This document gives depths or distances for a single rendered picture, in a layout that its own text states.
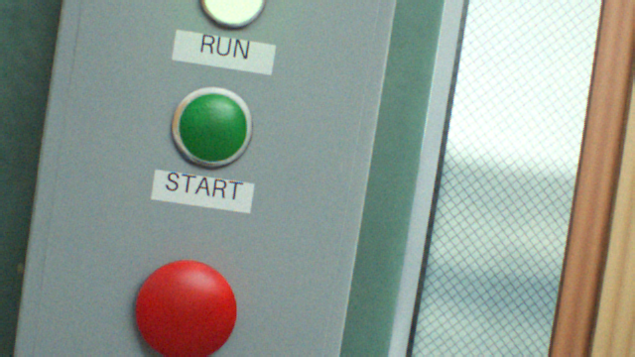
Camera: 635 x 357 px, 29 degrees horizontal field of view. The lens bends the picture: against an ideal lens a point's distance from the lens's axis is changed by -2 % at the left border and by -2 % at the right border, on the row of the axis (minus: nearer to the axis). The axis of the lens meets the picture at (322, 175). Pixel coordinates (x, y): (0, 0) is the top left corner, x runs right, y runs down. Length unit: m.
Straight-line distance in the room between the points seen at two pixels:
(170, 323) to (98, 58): 0.08
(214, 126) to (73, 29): 0.05
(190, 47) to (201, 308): 0.08
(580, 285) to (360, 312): 1.32
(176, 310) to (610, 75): 1.43
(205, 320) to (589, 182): 1.40
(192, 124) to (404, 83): 0.10
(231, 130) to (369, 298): 0.11
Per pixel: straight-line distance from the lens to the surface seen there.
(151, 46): 0.37
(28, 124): 0.44
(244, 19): 0.37
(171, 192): 0.37
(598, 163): 1.75
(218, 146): 0.37
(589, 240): 1.75
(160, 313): 0.37
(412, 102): 0.44
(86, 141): 0.37
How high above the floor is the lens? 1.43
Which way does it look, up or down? 4 degrees down
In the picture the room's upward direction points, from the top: 9 degrees clockwise
